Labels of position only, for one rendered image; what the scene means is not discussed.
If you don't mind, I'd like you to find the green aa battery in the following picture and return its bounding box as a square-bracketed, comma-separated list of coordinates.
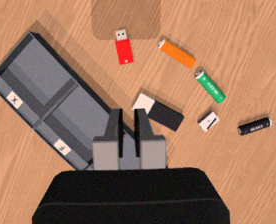
[194, 70, 226, 104]

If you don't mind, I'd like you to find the black aa battery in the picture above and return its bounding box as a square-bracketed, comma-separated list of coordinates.
[238, 117, 272, 136]

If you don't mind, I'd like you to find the red usb stick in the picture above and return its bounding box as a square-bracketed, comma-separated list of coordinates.
[115, 30, 134, 65]

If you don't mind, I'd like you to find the grey three-compartment bin rack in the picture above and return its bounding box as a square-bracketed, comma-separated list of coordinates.
[0, 31, 140, 170]

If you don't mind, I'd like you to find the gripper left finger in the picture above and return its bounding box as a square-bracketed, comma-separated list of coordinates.
[92, 108, 123, 170]

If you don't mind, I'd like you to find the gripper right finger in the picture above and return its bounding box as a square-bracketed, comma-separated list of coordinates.
[134, 108, 167, 169]

